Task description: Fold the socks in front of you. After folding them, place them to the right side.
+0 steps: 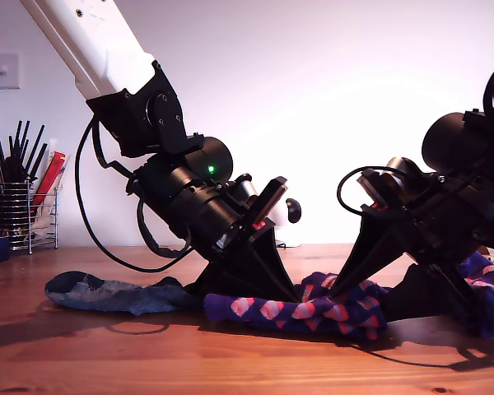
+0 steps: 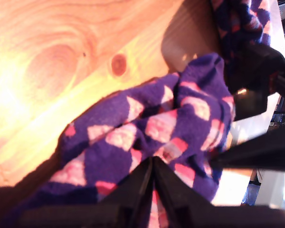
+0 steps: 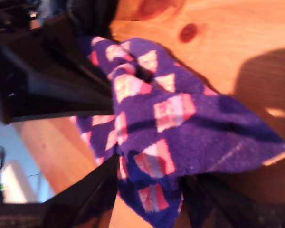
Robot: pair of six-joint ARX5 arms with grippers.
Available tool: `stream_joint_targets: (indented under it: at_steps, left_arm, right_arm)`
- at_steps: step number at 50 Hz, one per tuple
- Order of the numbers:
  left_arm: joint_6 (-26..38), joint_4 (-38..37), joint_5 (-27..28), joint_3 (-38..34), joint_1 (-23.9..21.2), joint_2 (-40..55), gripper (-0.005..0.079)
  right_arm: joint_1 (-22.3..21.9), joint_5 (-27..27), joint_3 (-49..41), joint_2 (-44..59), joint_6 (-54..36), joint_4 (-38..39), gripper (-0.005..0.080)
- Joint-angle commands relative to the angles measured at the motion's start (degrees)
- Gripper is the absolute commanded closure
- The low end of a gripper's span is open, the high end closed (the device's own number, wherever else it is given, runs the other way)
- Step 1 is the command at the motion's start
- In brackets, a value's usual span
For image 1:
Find wire napkin rack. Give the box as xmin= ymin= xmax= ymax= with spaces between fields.
xmin=26 ymin=187 xmax=61 ymax=255

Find white round security camera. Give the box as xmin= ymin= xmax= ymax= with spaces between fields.
xmin=271 ymin=197 xmax=302 ymax=249

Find thin black camera cable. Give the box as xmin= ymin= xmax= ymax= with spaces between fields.
xmin=337 ymin=166 xmax=396 ymax=217

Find wire utensil holder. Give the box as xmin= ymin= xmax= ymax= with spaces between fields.
xmin=0 ymin=180 xmax=33 ymax=252

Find grey dark-toed sock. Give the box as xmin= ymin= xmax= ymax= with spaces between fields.
xmin=44 ymin=270 xmax=207 ymax=317

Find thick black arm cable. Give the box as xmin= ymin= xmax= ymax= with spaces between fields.
xmin=136 ymin=197 xmax=193 ymax=259

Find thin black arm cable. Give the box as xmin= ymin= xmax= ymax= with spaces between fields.
xmin=74 ymin=118 xmax=190 ymax=273

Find white paper napkins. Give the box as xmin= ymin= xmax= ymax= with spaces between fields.
xmin=33 ymin=193 xmax=59 ymax=244

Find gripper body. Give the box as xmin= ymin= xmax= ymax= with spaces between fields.
xmin=167 ymin=175 xmax=290 ymax=261

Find short thick black cable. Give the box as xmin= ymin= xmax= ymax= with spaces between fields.
xmin=91 ymin=118 xmax=128 ymax=174

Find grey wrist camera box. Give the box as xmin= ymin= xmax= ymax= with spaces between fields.
xmin=384 ymin=156 xmax=423 ymax=186
xmin=233 ymin=173 xmax=261 ymax=207

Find red paper packet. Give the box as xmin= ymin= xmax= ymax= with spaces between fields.
xmin=30 ymin=151 xmax=69 ymax=209

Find white wall light switch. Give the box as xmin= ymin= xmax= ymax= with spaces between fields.
xmin=0 ymin=53 xmax=20 ymax=91

